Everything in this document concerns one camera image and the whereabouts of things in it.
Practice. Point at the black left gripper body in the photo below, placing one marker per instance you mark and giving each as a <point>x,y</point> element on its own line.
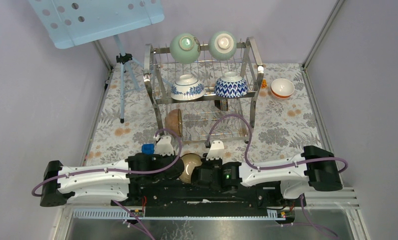
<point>159,177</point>

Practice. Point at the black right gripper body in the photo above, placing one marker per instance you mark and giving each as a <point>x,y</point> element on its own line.
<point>210,164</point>

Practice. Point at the teal blue bowl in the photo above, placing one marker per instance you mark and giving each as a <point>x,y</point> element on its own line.
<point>190,161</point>

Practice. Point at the orange bowl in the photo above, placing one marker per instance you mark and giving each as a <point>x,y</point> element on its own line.
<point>282,88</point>

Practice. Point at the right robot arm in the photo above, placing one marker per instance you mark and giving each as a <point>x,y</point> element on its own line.
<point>314,168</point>

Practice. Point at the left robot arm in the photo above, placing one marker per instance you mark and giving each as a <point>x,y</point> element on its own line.
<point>103,183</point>

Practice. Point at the steel two-tier dish rack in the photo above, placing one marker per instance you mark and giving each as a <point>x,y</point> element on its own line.
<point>200,116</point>

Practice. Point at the blue sponge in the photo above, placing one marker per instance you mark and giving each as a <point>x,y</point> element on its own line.
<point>148,149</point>

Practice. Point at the brown speckled bowl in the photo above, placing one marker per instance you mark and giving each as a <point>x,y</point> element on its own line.
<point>173,121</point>

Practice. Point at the dark patterned bowl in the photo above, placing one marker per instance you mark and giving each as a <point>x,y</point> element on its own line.
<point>222,104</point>

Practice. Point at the floral tablecloth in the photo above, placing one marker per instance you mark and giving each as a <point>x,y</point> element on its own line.
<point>283,127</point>

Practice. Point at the white blue floral bowl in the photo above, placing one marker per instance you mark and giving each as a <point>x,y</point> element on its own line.
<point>187,87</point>

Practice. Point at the blue white zigzag bowl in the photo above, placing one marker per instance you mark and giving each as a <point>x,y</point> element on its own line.
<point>231,85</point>

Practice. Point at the small yellow object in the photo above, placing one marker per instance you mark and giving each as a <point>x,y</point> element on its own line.
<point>264,84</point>

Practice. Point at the left green celadon bowl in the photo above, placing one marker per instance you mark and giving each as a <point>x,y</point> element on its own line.
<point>185,48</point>

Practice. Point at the green celadon bowl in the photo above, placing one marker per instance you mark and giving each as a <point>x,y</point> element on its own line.
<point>185,48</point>
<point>222,45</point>

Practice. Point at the right green celadon bowl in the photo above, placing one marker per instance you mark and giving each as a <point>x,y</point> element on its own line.
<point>222,45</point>

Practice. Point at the light blue music stand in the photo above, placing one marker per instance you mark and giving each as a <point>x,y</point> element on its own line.
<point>75,22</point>

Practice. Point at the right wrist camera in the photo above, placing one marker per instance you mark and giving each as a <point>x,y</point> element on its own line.
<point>216,151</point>

